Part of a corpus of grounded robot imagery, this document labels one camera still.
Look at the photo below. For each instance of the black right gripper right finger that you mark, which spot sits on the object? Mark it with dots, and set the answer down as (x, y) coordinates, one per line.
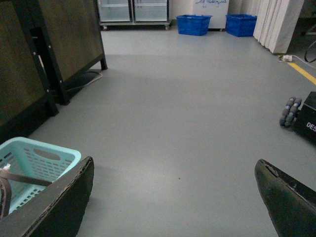
(291, 205)

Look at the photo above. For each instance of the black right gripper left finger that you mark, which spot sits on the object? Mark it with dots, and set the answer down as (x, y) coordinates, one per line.
(58, 210)

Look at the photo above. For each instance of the light blue plastic basket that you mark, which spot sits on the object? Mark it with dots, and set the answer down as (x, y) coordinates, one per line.
(34, 159)

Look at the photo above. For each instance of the black robot base box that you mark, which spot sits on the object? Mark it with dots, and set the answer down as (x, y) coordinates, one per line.
(305, 123)

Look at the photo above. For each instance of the grey omni wheel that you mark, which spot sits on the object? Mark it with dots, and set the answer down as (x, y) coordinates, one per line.
(290, 111)

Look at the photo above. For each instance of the white power strip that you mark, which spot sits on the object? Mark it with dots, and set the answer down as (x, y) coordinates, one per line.
(286, 58)

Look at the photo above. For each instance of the dark wooden display stand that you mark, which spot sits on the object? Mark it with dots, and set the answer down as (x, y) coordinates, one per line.
(45, 45)

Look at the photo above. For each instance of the white folded partition panels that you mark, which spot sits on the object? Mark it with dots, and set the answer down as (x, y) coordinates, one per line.
(276, 22)

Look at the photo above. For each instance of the blue plastic crate right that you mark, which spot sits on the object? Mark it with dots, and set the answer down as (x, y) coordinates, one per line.
(240, 25)

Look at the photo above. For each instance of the blue plastic crate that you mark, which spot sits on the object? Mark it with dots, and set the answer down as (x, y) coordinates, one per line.
(240, 25)
(195, 25)

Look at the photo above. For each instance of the blue plastic crate left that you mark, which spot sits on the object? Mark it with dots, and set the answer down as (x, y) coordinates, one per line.
(195, 25)

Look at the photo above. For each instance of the glass door display cabinet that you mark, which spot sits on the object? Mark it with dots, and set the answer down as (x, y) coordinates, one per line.
(134, 13)

